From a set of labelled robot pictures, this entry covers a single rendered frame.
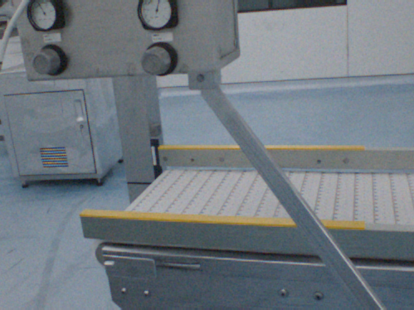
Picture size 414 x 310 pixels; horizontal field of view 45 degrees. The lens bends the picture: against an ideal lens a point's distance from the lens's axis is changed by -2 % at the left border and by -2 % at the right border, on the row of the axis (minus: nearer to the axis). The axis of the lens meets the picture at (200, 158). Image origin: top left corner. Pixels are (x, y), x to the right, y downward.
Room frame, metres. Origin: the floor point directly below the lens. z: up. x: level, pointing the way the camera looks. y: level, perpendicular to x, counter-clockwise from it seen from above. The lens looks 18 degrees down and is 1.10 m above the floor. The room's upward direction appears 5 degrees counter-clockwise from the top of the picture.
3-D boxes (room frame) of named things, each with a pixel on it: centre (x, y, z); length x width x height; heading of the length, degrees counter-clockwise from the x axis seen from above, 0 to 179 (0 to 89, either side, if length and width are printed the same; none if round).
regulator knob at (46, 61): (0.54, 0.15, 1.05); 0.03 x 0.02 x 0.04; 72
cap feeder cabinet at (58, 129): (3.28, 0.87, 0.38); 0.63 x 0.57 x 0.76; 80
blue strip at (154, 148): (0.85, 0.08, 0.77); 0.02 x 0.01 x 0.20; 72
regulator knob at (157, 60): (0.50, 0.03, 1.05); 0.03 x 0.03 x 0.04; 72
